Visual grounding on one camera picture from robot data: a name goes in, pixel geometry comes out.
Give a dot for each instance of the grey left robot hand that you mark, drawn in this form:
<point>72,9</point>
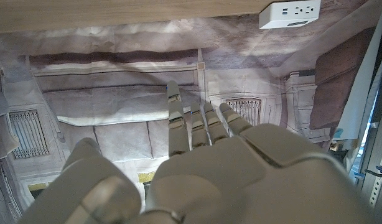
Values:
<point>240,180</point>

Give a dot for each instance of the printed living room backdrop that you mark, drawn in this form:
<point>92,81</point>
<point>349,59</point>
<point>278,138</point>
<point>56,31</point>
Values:
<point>116,93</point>

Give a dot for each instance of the white power strip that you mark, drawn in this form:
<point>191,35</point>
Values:
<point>287,14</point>

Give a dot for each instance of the grey perforated metal post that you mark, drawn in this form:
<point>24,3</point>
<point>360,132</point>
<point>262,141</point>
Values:
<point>379,161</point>

